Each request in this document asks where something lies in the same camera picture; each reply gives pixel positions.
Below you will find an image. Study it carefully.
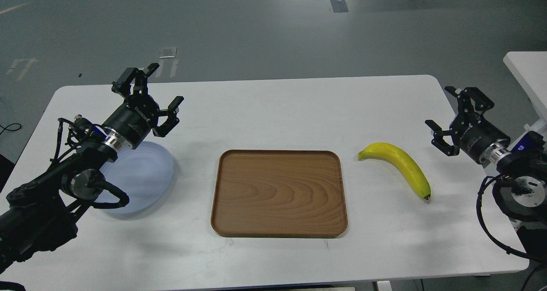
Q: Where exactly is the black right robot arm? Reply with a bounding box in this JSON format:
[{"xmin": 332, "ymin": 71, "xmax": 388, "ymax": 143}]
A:
[{"xmin": 425, "ymin": 86, "xmax": 546, "ymax": 264}]

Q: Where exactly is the white side table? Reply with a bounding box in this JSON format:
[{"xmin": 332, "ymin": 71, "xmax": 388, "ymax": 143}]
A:
[{"xmin": 503, "ymin": 51, "xmax": 547, "ymax": 136}]

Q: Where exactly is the yellow banana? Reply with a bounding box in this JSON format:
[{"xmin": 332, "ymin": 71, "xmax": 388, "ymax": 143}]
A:
[{"xmin": 357, "ymin": 142, "xmax": 432, "ymax": 201}]

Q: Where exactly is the brown wooden tray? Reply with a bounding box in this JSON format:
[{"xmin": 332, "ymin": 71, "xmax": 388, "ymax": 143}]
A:
[{"xmin": 210, "ymin": 150, "xmax": 348, "ymax": 238}]

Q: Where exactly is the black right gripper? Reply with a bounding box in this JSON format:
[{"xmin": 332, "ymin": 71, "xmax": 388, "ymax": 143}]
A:
[{"xmin": 425, "ymin": 86, "xmax": 510, "ymax": 165}]

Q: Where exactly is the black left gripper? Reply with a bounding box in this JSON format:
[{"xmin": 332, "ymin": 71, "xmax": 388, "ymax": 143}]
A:
[{"xmin": 102, "ymin": 63, "xmax": 184, "ymax": 149}]

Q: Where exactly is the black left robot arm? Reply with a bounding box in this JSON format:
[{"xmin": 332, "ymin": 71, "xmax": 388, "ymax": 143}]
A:
[{"xmin": 0, "ymin": 63, "xmax": 184, "ymax": 272}]

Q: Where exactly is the light blue plate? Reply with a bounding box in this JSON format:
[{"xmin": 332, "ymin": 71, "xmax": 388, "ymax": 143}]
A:
[{"xmin": 100, "ymin": 141, "xmax": 174, "ymax": 215}]

